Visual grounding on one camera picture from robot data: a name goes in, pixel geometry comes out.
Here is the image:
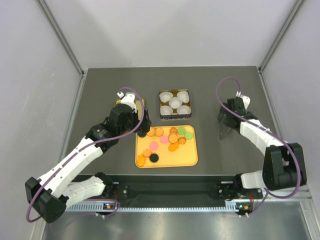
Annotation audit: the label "metal serving tongs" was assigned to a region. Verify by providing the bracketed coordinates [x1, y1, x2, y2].
[219, 122, 232, 141]

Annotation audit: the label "orange swirl cookie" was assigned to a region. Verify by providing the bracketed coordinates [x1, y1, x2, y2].
[169, 127, 178, 134]
[177, 137, 187, 145]

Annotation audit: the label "orange round biscuit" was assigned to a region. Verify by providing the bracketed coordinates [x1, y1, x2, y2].
[168, 133, 178, 144]

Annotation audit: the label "green sandwich cookie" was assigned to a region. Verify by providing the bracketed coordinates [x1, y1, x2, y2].
[184, 131, 194, 140]
[177, 126, 187, 136]

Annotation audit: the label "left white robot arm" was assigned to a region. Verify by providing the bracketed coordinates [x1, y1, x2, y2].
[25, 87, 151, 224]

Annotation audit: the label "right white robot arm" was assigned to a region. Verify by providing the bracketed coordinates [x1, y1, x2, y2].
[217, 96, 307, 199]

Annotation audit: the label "black sandwich cookie top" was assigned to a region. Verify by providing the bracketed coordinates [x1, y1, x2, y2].
[137, 132, 147, 138]

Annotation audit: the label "black sandwich cookie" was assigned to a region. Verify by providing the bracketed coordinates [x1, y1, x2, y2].
[149, 153, 159, 163]
[137, 132, 147, 138]

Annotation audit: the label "orange dotted biscuit left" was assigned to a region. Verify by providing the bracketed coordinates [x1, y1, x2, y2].
[147, 127, 156, 137]

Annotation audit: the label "orange dotted biscuit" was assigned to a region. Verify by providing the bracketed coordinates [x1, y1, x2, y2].
[155, 127, 164, 137]
[147, 127, 156, 137]

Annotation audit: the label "orange dotted biscuit right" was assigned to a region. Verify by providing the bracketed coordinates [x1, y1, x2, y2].
[155, 127, 164, 137]

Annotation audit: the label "gold tin lid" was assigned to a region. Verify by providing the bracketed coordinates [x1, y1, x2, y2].
[114, 96, 145, 120]

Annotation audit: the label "pink sandwich cookie lower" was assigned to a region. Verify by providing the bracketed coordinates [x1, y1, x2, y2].
[149, 141, 159, 151]

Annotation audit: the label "peach round scalloped cookie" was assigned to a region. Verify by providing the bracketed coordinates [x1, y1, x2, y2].
[142, 149, 152, 158]

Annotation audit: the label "front-left white paper cup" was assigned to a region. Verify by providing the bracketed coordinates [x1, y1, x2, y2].
[160, 105, 174, 116]

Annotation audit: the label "yellow plastic tray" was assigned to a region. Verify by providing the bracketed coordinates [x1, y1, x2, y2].
[135, 125, 198, 169]

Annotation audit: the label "black sandwich cookie bottom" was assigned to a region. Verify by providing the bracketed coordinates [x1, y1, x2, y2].
[149, 153, 159, 163]

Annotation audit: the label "orange fish cookie left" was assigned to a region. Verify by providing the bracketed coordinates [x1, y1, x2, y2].
[136, 154, 146, 167]

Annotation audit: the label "orange fish cookie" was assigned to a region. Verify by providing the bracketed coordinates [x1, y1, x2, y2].
[136, 154, 146, 167]
[168, 142, 179, 152]

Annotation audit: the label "back-left white paper cup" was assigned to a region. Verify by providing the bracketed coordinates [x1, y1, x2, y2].
[159, 91, 173, 103]

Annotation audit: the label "square cookie tin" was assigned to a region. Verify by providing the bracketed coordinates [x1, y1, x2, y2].
[158, 89, 192, 121]

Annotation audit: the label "orange fish cookie right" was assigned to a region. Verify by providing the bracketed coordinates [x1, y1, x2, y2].
[168, 142, 179, 152]

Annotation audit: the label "centre white paper cup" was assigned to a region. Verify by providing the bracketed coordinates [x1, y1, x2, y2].
[168, 97, 183, 109]

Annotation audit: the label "front-right white paper cup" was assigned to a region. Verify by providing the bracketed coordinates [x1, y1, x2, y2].
[176, 105, 191, 115]

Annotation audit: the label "back-right white paper cup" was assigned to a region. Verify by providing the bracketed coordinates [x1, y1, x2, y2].
[176, 90, 190, 103]

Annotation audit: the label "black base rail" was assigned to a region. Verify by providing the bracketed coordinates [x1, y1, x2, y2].
[67, 174, 266, 213]

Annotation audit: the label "left aluminium frame post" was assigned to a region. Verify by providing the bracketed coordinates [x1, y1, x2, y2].
[36, 0, 85, 76]

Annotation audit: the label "aluminium frame post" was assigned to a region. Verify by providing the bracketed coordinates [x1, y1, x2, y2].
[257, 0, 306, 74]
[36, 0, 85, 76]

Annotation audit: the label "right aluminium frame post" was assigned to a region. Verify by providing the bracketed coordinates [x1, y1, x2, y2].
[257, 0, 306, 74]

